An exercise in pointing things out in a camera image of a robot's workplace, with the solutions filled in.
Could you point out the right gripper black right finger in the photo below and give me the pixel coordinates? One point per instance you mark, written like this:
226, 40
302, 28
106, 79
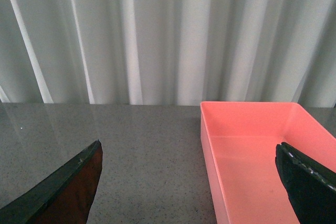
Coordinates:
310, 185

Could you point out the pink plastic bin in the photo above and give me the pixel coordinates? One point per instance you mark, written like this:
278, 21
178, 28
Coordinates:
239, 142

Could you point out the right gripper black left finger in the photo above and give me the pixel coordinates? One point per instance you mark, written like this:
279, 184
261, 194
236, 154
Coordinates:
65, 196

